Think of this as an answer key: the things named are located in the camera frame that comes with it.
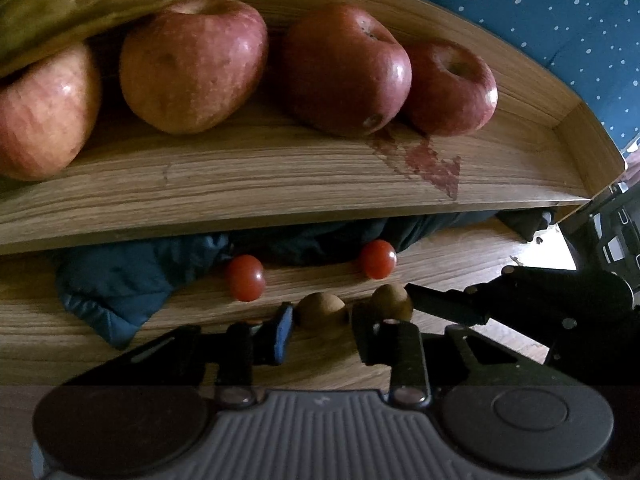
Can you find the brown kiwi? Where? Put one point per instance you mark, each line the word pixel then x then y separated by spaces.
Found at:
pixel 320 317
pixel 392 302

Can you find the dark blue cloth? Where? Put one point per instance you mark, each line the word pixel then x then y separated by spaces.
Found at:
pixel 115 280

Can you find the red cherry tomato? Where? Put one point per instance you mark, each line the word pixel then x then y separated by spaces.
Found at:
pixel 245 277
pixel 378 259

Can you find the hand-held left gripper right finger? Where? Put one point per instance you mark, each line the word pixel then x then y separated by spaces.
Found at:
pixel 365 336

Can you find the wooden shelf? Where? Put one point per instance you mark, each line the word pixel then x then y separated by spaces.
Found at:
pixel 300 175

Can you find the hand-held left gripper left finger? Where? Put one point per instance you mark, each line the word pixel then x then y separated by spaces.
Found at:
pixel 282 332

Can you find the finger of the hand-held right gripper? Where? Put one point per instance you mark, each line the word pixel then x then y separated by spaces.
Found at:
pixel 440 302

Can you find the red apple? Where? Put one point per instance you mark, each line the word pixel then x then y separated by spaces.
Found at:
pixel 192 65
pixel 345 67
pixel 450 87
pixel 40 115

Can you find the black chair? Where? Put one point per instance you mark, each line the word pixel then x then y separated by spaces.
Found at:
pixel 615 240

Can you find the blue dotted cloth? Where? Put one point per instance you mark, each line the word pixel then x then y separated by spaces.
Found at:
pixel 550 20

